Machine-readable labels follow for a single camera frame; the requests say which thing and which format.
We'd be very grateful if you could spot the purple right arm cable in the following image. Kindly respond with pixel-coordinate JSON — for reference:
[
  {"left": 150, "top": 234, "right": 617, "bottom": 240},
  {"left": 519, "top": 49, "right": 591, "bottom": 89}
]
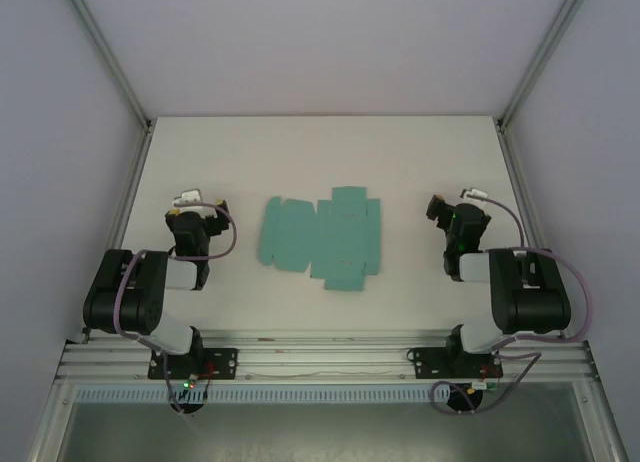
[{"left": 430, "top": 194, "right": 595, "bottom": 415}]

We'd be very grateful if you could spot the black cable grommet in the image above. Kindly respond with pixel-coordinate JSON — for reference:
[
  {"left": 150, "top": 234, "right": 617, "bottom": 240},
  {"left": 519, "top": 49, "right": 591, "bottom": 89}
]
[
  {"left": 444, "top": 383, "right": 484, "bottom": 415},
  {"left": 169, "top": 399, "right": 206, "bottom": 416}
]

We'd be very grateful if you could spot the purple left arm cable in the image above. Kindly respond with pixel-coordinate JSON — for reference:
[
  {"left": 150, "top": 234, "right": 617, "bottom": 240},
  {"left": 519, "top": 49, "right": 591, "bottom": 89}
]
[{"left": 113, "top": 201, "right": 238, "bottom": 419}]

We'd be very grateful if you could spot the aluminium frame post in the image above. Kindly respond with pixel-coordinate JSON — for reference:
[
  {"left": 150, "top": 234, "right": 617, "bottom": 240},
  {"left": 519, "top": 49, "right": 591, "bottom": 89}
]
[
  {"left": 496, "top": 0, "right": 597, "bottom": 132},
  {"left": 60, "top": 0, "right": 154, "bottom": 134}
]

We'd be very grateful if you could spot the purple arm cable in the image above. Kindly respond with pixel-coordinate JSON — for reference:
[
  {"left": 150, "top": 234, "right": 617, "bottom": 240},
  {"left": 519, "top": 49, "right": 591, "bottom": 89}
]
[
  {"left": 113, "top": 201, "right": 238, "bottom": 419},
  {"left": 430, "top": 194, "right": 595, "bottom": 415}
]

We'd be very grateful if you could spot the aluminium table side rail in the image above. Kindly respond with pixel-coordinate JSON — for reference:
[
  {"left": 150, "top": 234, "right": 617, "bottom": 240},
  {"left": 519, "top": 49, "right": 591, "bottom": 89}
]
[
  {"left": 79, "top": 121, "right": 154, "bottom": 344},
  {"left": 496, "top": 121, "right": 577, "bottom": 341}
]

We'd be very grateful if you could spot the white slotted cable duct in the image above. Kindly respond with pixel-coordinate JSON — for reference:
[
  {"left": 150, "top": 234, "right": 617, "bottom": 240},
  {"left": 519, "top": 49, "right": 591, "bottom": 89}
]
[{"left": 73, "top": 386, "right": 437, "bottom": 404}]

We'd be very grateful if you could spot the aluminium mounting rail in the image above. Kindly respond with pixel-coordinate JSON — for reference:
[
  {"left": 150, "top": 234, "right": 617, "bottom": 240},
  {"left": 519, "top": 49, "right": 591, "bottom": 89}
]
[{"left": 56, "top": 330, "right": 600, "bottom": 384}]

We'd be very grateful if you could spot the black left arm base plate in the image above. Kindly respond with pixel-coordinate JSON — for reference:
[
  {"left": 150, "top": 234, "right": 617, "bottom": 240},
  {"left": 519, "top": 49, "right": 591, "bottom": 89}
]
[{"left": 146, "top": 347, "right": 239, "bottom": 382}]

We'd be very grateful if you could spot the teal paper box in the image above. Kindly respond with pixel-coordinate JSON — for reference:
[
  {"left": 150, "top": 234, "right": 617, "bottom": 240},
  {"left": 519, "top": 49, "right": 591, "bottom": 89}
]
[{"left": 258, "top": 185, "right": 382, "bottom": 292}]

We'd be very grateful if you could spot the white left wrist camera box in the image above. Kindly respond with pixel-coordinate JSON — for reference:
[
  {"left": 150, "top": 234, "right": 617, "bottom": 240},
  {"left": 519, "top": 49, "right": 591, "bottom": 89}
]
[{"left": 172, "top": 187, "right": 204, "bottom": 209}]

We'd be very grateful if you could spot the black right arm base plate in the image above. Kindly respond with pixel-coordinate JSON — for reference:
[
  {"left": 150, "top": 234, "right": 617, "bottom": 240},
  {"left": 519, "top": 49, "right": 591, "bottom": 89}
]
[{"left": 406, "top": 346, "right": 503, "bottom": 382}]

